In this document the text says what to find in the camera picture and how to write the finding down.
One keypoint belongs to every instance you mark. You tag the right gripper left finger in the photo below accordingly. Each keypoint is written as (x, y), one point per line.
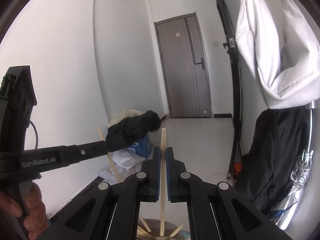
(110, 211)

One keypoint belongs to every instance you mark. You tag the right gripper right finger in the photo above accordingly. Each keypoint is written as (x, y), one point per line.
(216, 211)

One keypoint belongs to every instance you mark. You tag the wooden chopstick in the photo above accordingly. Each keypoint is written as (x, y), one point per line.
(176, 231)
(143, 233)
(163, 182)
(109, 157)
(144, 223)

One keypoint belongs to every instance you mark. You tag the grey plastic parcel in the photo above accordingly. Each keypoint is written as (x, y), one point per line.
(109, 176)

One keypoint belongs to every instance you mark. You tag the orange black tool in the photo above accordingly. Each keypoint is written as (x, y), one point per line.
(236, 170)

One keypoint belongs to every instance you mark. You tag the white plastic parcel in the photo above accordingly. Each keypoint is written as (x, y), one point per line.
(126, 159)

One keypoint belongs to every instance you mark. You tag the black jacket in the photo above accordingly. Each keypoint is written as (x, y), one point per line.
(131, 129)

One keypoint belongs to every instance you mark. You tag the silver folded umbrella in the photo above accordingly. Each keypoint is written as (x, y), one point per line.
(282, 213)

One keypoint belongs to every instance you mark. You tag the black backpack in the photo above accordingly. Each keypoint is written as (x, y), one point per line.
(280, 136)

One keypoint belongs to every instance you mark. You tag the cream cloth bundle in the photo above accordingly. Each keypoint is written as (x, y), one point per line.
(123, 115)

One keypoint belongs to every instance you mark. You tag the grey entrance door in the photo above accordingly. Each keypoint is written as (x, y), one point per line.
(184, 67)

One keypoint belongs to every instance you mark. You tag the white hanging bag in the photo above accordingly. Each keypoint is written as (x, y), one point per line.
(287, 76)

